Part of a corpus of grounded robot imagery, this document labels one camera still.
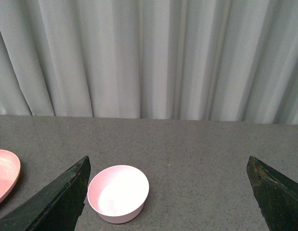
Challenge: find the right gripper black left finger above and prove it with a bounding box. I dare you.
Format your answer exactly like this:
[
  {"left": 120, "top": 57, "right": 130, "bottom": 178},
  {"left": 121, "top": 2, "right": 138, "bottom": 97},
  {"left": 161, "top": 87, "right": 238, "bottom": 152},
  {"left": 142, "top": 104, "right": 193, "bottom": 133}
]
[{"left": 0, "top": 156, "right": 91, "bottom": 231}]

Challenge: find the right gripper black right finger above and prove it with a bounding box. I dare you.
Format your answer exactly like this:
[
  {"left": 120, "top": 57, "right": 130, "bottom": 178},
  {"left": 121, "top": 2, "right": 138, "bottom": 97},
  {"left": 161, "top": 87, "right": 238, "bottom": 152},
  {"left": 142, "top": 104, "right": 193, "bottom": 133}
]
[{"left": 247, "top": 156, "right": 298, "bottom": 231}]

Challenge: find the light pink bowl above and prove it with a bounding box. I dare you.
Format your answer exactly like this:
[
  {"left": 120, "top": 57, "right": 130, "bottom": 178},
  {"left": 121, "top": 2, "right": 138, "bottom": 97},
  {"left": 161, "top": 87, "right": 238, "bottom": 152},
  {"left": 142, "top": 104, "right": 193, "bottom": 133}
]
[{"left": 87, "top": 165, "right": 149, "bottom": 224}]

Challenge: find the pink plate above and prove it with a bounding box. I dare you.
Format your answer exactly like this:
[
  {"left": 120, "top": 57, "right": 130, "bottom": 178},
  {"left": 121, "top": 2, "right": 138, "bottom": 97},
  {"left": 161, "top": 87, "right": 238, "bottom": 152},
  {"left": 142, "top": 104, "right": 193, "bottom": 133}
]
[{"left": 0, "top": 149, "right": 21, "bottom": 203}]

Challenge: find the white curtain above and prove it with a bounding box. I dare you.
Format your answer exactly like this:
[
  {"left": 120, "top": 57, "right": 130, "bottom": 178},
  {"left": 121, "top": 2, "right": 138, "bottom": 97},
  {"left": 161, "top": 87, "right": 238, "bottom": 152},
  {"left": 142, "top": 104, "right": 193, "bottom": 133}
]
[{"left": 0, "top": 0, "right": 298, "bottom": 124}]

